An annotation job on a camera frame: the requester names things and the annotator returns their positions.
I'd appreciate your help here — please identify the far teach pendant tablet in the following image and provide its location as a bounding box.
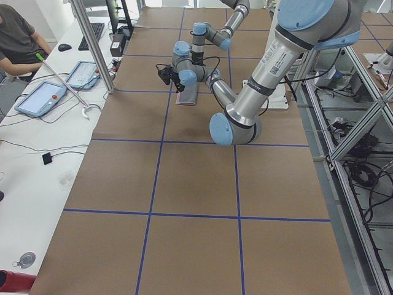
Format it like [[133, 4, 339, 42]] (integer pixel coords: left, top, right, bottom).
[[66, 61, 101, 90]]

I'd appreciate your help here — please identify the red object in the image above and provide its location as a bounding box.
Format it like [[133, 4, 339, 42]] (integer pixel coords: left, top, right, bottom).
[[1, 270, 36, 293]]

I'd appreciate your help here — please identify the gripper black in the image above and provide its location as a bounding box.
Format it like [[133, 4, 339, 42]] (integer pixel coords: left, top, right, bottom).
[[170, 72, 185, 93]]

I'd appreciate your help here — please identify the pink and grey towel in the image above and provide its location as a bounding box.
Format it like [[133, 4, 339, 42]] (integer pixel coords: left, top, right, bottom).
[[176, 84, 198, 106]]

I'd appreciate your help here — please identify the aluminium frame post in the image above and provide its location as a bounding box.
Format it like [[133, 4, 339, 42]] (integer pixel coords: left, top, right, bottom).
[[69, 0, 114, 94]]

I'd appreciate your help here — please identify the aluminium side frame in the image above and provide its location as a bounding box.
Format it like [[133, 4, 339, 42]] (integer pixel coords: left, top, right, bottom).
[[288, 30, 393, 295]]

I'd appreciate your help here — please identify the seated person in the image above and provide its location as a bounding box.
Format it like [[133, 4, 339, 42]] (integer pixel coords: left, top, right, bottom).
[[1, 4, 52, 82]]

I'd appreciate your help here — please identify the white pedestal column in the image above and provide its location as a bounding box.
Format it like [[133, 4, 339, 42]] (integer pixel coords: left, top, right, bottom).
[[236, 76, 288, 112]]

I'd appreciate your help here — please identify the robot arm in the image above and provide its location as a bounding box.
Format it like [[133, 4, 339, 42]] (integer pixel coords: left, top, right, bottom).
[[158, 1, 365, 146], [190, 0, 250, 66]]

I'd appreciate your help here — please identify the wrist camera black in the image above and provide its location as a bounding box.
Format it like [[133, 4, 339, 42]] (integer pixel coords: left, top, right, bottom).
[[155, 64, 171, 85]]

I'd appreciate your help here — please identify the teach pendant tablet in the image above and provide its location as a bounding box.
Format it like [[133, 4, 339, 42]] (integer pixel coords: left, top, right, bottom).
[[66, 61, 101, 90], [14, 81, 67, 117]]

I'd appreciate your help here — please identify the near teach pendant tablet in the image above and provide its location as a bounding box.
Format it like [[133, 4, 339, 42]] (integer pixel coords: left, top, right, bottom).
[[14, 81, 67, 117]]

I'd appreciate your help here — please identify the small black square device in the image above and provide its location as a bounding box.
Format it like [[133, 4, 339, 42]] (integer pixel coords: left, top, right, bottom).
[[42, 152, 53, 165]]

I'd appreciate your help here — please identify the black computer mouse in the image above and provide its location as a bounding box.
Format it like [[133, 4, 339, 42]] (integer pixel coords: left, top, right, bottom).
[[58, 44, 72, 52]]

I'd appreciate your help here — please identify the black monitor stand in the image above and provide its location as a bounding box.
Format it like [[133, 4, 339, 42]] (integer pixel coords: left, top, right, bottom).
[[105, 0, 134, 38]]

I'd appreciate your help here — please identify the black keyboard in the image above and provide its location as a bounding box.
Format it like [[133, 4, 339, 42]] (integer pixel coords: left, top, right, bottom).
[[77, 22, 106, 52]]

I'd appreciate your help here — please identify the black box with label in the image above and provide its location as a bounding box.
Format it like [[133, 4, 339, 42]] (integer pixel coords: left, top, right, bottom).
[[110, 33, 126, 57]]

